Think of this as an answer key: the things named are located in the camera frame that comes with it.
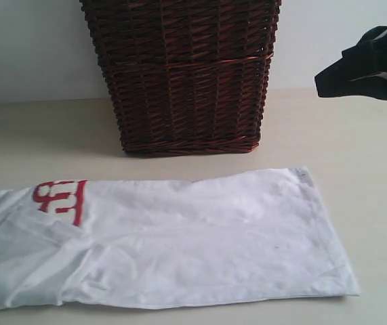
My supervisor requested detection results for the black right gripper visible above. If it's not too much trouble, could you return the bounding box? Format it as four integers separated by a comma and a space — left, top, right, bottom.
314, 26, 387, 101

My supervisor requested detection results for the white t-shirt red lettering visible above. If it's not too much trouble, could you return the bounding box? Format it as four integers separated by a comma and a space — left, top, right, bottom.
0, 168, 360, 309

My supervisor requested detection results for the dark brown wicker basket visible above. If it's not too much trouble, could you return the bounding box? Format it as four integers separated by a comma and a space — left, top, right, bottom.
81, 1, 281, 156

